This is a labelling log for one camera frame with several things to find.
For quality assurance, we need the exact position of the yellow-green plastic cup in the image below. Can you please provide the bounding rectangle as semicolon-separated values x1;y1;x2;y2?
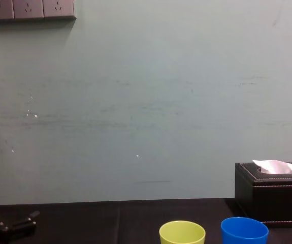
159;220;206;244

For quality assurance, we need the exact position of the grey wall power socket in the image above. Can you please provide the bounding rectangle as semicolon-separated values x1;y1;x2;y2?
43;0;76;19
13;0;45;19

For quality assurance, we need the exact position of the white tissue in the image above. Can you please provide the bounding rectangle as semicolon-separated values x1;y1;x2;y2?
252;159;292;175

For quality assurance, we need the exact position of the blue plastic cup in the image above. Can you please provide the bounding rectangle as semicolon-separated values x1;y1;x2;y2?
220;216;270;244

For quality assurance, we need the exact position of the black leather tissue box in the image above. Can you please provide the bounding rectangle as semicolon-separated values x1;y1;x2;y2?
235;161;292;228

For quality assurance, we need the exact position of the black table cloth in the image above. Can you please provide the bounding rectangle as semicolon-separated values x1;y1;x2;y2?
0;198;292;244

